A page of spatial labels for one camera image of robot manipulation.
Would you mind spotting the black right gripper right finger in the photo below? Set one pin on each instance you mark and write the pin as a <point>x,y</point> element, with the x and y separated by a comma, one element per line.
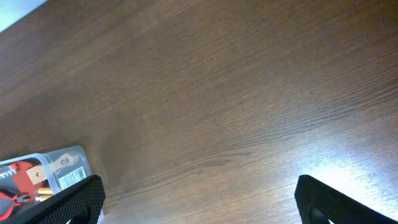
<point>320,203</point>

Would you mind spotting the clear plastic container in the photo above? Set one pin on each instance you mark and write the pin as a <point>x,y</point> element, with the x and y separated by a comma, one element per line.
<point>53,181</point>

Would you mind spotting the white label on container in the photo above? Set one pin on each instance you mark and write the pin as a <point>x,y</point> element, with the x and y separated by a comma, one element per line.
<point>71,178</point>

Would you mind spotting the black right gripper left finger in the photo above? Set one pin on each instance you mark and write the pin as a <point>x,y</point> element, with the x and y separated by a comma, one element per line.
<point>81,203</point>

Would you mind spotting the orange scraper wooden handle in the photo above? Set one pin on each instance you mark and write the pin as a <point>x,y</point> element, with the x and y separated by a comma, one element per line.
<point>31,176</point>

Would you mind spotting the red handled cutters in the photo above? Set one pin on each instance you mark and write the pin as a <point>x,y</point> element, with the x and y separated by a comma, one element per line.
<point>15,199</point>

